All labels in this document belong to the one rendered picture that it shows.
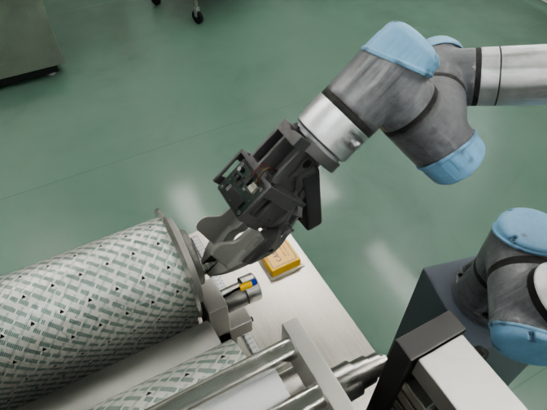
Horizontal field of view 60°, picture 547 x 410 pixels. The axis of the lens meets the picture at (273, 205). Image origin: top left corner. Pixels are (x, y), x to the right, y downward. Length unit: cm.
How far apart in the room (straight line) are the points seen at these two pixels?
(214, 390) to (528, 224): 70
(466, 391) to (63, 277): 41
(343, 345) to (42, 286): 57
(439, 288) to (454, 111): 55
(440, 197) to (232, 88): 146
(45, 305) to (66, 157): 230
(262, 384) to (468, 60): 49
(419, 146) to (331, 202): 183
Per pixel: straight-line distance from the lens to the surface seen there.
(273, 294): 99
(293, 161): 52
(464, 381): 35
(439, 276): 107
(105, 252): 57
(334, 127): 51
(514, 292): 82
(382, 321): 202
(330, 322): 96
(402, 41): 52
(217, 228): 59
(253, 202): 51
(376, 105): 52
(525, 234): 88
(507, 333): 81
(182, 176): 253
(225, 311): 63
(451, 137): 56
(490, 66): 67
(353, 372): 43
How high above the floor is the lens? 174
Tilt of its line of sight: 48 degrees down
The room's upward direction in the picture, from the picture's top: straight up
